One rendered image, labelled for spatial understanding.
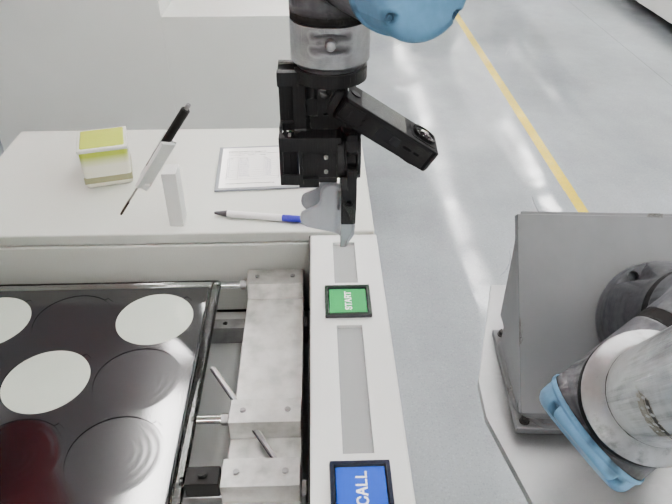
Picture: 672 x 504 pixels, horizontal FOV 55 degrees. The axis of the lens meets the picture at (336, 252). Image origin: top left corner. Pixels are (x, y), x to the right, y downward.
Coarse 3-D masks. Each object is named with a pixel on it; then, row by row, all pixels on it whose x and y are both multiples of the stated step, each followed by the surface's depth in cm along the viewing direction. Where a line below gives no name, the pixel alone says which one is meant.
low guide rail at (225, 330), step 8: (216, 320) 93; (224, 320) 93; (232, 320) 93; (240, 320) 93; (304, 320) 93; (216, 328) 91; (224, 328) 91; (232, 328) 91; (240, 328) 91; (304, 328) 92; (200, 336) 92; (216, 336) 92; (224, 336) 92; (232, 336) 92; (240, 336) 92; (304, 336) 93
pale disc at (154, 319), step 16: (144, 304) 88; (160, 304) 88; (176, 304) 88; (128, 320) 85; (144, 320) 85; (160, 320) 85; (176, 320) 85; (128, 336) 83; (144, 336) 83; (160, 336) 83; (176, 336) 83
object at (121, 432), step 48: (144, 288) 91; (192, 288) 91; (48, 336) 83; (96, 336) 83; (192, 336) 83; (0, 384) 76; (96, 384) 76; (144, 384) 76; (0, 432) 70; (48, 432) 70; (96, 432) 70; (144, 432) 70; (0, 480) 66; (48, 480) 65; (96, 480) 66; (144, 480) 66
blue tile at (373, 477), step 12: (336, 468) 59; (348, 468) 59; (360, 468) 59; (372, 468) 59; (384, 468) 59; (336, 480) 58; (348, 480) 58; (360, 480) 58; (372, 480) 58; (384, 480) 58; (336, 492) 57; (348, 492) 57; (360, 492) 57; (372, 492) 57; (384, 492) 57
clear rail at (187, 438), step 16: (208, 304) 88; (208, 320) 85; (208, 336) 82; (208, 352) 80; (192, 384) 76; (192, 400) 74; (192, 416) 72; (192, 432) 70; (176, 464) 67; (176, 480) 65; (176, 496) 64
